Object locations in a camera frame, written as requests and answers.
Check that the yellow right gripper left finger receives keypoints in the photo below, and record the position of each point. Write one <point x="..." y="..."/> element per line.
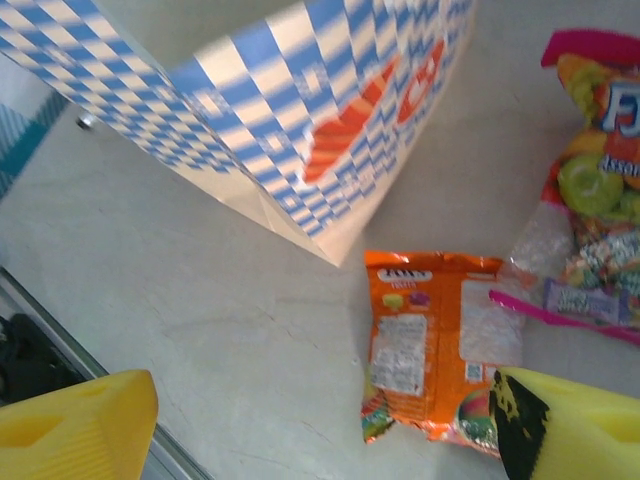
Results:
<point x="75" y="435"/>

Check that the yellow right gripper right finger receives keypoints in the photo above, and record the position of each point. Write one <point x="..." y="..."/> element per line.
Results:
<point x="585" y="435"/>

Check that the orange snack bag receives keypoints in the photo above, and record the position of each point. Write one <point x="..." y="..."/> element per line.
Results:
<point x="440" y="340"/>

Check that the pink-edged assorted candy bag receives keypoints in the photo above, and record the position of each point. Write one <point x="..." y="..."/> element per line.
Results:
<point x="595" y="190"/>

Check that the blue checkered paper bag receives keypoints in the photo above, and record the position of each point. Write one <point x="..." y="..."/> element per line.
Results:
<point x="260" y="125"/>

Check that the small metal bolt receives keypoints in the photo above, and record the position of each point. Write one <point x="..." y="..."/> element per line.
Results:
<point x="86" y="121"/>

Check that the aluminium frame rail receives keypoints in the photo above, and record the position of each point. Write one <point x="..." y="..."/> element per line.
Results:
<point x="125" y="405"/>

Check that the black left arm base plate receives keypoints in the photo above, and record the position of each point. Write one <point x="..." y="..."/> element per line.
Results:
<point x="30" y="360"/>

